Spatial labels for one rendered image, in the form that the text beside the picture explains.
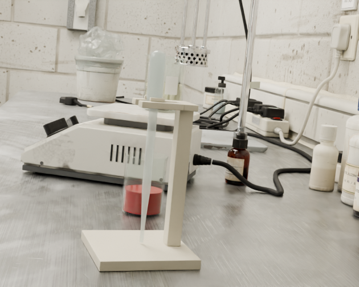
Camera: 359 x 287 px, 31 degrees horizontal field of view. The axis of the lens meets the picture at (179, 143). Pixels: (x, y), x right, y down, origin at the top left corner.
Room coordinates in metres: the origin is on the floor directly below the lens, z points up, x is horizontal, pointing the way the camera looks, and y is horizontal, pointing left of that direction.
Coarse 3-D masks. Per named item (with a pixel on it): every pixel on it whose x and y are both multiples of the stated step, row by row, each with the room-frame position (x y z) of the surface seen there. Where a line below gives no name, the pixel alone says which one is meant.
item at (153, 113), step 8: (152, 112) 0.50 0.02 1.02; (152, 120) 0.50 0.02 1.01; (152, 128) 0.50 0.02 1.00; (152, 136) 0.50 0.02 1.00; (152, 144) 0.50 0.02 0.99; (152, 152) 0.51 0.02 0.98; (144, 160) 0.51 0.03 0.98; (152, 160) 0.51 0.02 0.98; (144, 168) 0.51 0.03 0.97; (152, 168) 0.51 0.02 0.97; (144, 176) 0.51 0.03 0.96; (144, 184) 0.50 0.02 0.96; (144, 192) 0.50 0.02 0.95; (144, 200) 0.50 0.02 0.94; (144, 208) 0.51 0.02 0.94; (144, 216) 0.51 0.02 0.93; (144, 224) 0.51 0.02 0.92
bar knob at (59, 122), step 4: (56, 120) 0.80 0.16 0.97; (60, 120) 0.81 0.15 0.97; (64, 120) 0.81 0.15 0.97; (48, 124) 0.80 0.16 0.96; (52, 124) 0.80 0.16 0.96; (56, 124) 0.80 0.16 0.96; (60, 124) 0.81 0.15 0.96; (64, 124) 0.81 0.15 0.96; (44, 128) 0.79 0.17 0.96; (48, 128) 0.79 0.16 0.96; (52, 128) 0.80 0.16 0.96; (56, 128) 0.80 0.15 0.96; (60, 128) 0.80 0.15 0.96; (64, 128) 0.79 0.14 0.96; (48, 132) 0.79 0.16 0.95; (52, 132) 0.79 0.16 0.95; (56, 132) 0.79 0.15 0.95; (48, 136) 0.79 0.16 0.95
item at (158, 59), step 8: (152, 56) 0.50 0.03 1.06; (160, 56) 0.50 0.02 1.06; (152, 64) 0.50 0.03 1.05; (160, 64) 0.50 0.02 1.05; (152, 72) 0.50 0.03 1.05; (160, 72) 0.50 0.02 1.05; (152, 80) 0.50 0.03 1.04; (160, 80) 0.50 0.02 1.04; (152, 88) 0.50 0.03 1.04; (160, 88) 0.50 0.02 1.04; (152, 96) 0.50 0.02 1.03; (160, 96) 0.50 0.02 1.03
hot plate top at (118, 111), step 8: (112, 104) 0.85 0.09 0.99; (120, 104) 0.86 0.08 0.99; (128, 104) 0.87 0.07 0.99; (88, 112) 0.76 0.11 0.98; (96, 112) 0.76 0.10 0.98; (104, 112) 0.76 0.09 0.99; (112, 112) 0.76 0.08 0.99; (120, 112) 0.76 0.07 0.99; (128, 112) 0.76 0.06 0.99; (136, 112) 0.77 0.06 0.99; (144, 112) 0.78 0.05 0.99; (128, 120) 0.75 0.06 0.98; (136, 120) 0.75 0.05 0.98; (144, 120) 0.75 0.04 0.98; (160, 120) 0.74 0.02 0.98; (168, 120) 0.74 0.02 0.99
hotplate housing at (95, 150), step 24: (96, 120) 0.80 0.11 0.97; (120, 120) 0.77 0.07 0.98; (48, 144) 0.77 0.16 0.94; (72, 144) 0.76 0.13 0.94; (96, 144) 0.75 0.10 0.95; (120, 144) 0.75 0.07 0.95; (144, 144) 0.74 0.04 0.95; (168, 144) 0.74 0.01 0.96; (192, 144) 0.80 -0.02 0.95; (24, 168) 0.78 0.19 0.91; (48, 168) 0.77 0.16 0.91; (72, 168) 0.76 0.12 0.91; (96, 168) 0.75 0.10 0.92; (120, 168) 0.75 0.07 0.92; (168, 168) 0.74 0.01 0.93; (192, 168) 0.81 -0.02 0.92
